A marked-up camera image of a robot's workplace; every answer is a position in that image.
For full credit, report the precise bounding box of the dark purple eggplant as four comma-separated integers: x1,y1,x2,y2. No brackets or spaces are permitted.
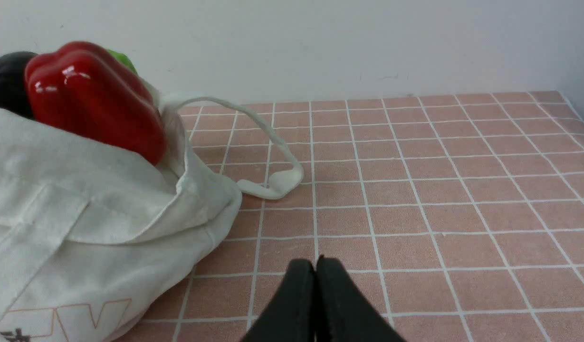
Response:
0,51,38,120

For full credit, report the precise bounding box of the red bell pepper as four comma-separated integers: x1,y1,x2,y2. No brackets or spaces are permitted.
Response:
24,41,166,165

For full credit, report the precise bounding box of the white cloth bag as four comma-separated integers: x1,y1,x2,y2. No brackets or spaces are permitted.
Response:
0,84,304,342

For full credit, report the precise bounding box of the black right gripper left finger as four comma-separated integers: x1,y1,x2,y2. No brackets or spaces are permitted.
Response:
241,258,316,342

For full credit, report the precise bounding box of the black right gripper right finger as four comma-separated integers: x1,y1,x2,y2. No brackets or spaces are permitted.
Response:
316,256,405,342

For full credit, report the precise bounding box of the green vegetable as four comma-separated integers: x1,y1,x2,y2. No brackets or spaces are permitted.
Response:
107,48,138,75

